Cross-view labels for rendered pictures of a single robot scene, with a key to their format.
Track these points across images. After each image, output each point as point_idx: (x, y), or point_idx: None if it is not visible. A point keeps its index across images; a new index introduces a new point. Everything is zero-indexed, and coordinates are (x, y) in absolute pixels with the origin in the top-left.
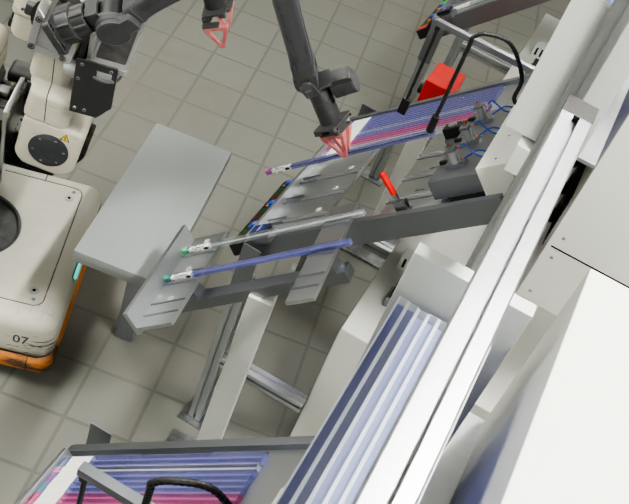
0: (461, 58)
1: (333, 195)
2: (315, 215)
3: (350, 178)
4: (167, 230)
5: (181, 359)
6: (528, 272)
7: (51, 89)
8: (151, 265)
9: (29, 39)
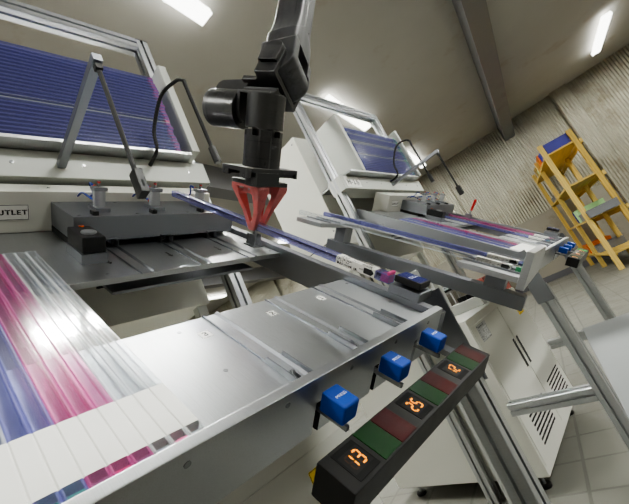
0: (191, 96)
1: (287, 303)
2: (330, 293)
3: (237, 311)
4: None
5: None
6: (201, 281)
7: None
8: (618, 323)
9: None
